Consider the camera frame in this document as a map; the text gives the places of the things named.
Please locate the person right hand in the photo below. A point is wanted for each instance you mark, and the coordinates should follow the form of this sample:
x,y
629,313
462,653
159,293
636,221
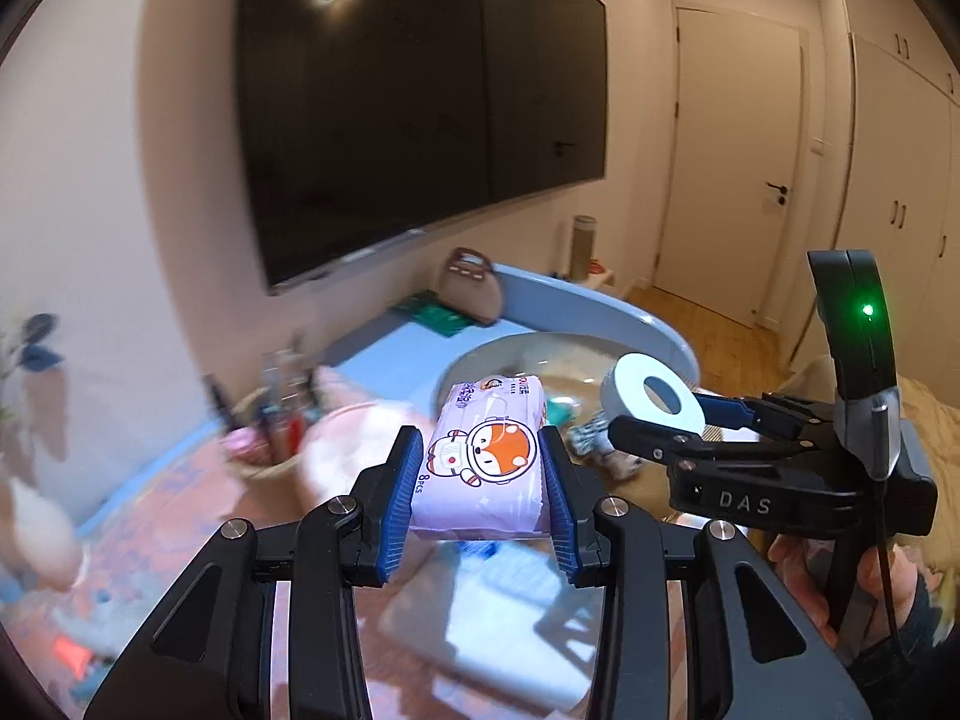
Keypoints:
x,y
787,554

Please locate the wall mounted television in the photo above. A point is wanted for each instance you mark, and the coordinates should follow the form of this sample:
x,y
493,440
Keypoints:
x,y
364,120

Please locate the gold wire basket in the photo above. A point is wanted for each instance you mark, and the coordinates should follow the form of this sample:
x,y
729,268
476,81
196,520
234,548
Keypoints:
x,y
571,368

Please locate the grey cylinder speaker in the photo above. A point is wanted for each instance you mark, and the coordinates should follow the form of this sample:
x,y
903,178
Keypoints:
x,y
583,233

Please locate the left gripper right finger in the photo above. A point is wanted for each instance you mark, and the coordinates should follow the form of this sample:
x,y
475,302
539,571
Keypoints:
x,y
751,651

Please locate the light blue tape roll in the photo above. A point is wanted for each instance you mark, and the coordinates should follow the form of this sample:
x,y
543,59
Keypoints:
x,y
643,388

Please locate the green book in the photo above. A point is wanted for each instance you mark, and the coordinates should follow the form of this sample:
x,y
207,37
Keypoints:
x,y
428,311

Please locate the pink patterned tablecloth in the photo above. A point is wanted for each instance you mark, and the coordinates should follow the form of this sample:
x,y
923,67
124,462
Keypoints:
x,y
70,640

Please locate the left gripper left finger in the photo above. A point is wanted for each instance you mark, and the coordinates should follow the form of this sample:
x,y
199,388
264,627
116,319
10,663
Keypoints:
x,y
322,576

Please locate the pink round container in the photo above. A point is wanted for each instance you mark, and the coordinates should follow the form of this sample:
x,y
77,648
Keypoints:
x,y
356,432

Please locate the brown handbag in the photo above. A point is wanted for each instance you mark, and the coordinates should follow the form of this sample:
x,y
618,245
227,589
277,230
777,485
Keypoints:
x,y
467,284

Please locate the white ribbed vase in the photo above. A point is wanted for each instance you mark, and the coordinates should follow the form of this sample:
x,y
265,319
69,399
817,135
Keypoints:
x,y
39,538

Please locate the white door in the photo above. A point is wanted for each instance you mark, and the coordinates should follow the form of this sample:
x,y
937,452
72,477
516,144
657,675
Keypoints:
x,y
737,126

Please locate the wooden pen holder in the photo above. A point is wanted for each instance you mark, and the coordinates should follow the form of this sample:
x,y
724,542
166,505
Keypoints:
x,y
261,461

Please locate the purple fox wipes pack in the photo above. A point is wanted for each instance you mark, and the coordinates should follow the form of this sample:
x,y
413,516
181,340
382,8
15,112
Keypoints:
x,y
482,475

